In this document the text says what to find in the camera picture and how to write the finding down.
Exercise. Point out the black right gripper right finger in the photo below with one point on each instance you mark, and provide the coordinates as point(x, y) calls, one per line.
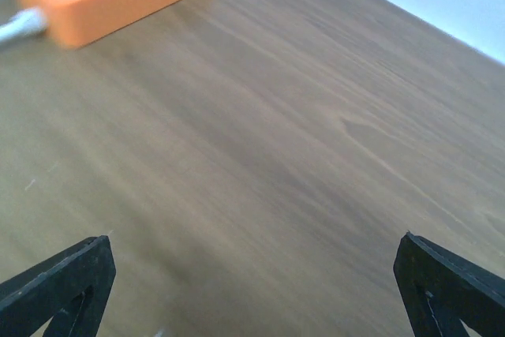
point(444, 293)

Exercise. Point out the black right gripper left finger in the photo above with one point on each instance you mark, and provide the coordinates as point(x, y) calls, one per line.
point(68, 292)

